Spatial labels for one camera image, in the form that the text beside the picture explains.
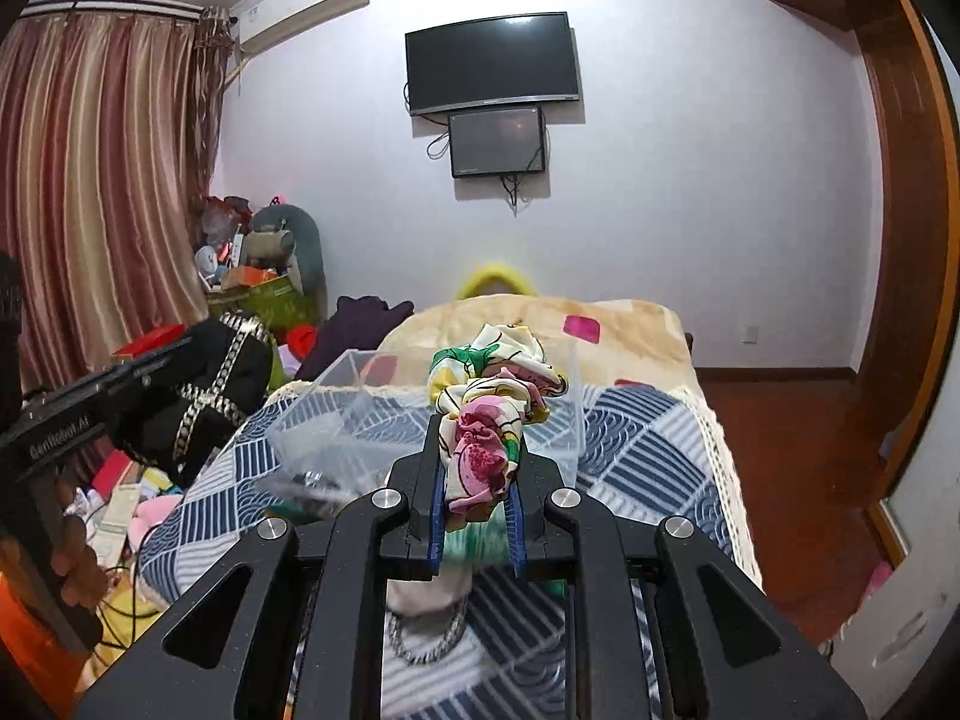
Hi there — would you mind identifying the red cloth item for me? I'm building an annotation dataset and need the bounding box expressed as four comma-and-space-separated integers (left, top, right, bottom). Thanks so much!
285, 323, 319, 362

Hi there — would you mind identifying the floral fabric scrunchie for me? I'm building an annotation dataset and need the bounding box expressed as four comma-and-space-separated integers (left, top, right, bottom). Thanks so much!
427, 323, 569, 532

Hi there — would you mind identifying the white drawstring pouch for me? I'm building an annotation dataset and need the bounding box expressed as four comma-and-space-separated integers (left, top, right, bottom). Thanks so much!
386, 564, 473, 617

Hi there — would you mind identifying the green cardboard box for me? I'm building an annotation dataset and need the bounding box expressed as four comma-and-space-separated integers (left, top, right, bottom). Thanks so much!
205, 275, 317, 330

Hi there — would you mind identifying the grey green plush toy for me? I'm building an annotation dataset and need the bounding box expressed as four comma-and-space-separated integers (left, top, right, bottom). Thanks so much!
241, 203, 325, 302

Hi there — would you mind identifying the red box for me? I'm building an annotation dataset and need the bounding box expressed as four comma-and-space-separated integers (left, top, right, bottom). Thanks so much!
110, 323, 185, 362

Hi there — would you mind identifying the clear plastic storage box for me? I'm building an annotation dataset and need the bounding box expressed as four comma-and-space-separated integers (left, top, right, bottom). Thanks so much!
265, 338, 587, 511

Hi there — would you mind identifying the small black wall monitor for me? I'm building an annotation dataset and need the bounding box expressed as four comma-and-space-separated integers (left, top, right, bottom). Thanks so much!
448, 106, 547, 179

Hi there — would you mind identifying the yellow plush cushion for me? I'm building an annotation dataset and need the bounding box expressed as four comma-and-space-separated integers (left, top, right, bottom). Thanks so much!
455, 262, 537, 301

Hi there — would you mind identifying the dark purple clothing pile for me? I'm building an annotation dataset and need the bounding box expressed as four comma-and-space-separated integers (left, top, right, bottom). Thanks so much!
295, 296, 415, 380

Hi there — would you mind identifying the black bag with chain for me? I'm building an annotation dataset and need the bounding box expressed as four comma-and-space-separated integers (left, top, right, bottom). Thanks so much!
110, 312, 274, 488

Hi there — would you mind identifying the striped red gold curtain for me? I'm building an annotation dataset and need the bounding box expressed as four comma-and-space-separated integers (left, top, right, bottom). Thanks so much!
0, 7, 236, 398

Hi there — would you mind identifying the blue patterned tablecloth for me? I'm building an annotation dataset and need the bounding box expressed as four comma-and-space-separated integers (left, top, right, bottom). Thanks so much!
137, 383, 761, 718

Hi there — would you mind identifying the white air conditioner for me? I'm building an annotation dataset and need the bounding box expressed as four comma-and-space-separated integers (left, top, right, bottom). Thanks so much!
236, 0, 370, 57

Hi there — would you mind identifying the brown wooden door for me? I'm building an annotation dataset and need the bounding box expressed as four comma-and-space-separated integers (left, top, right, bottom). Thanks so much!
856, 0, 958, 500

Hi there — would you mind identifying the wall mounted black television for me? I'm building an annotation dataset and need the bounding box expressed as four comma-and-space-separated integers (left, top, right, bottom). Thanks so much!
405, 11, 581, 115

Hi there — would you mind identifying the person's left hand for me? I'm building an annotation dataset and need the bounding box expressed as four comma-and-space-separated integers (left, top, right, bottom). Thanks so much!
50, 515, 109, 610

